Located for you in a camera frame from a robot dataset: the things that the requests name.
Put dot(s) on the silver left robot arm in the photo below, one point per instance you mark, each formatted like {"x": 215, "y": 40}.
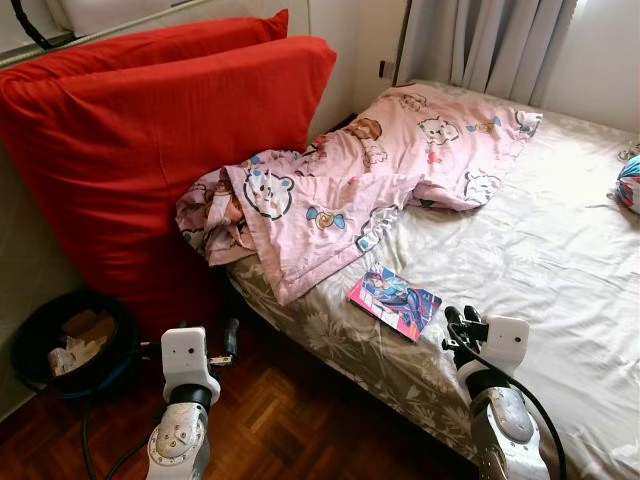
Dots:
{"x": 178, "y": 440}

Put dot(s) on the colourful comic book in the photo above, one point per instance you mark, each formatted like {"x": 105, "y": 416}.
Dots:
{"x": 392, "y": 300}

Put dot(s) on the bed with beige floral sheet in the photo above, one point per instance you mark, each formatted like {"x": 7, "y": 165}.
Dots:
{"x": 520, "y": 260}

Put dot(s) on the crumpled paper waste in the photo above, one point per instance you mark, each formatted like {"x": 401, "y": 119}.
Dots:
{"x": 85, "y": 335}

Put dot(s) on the pink cartoon bear blanket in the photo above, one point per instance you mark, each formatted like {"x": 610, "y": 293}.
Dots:
{"x": 330, "y": 200}

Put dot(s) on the black round bin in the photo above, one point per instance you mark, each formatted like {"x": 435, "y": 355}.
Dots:
{"x": 28, "y": 345}

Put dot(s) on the large red cushion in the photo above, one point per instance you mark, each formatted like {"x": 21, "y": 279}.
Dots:
{"x": 150, "y": 160}
{"x": 160, "y": 42}

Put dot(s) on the red white blue shield pillow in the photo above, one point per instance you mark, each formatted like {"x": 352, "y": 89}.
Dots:
{"x": 630, "y": 185}

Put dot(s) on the grey curtain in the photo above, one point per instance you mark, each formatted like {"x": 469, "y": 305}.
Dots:
{"x": 480, "y": 40}

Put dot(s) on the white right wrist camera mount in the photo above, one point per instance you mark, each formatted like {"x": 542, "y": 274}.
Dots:
{"x": 505, "y": 340}

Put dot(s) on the dark wall socket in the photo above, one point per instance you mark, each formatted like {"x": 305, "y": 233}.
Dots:
{"x": 384, "y": 69}

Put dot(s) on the silver metal frame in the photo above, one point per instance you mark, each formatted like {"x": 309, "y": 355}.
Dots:
{"x": 100, "y": 33}

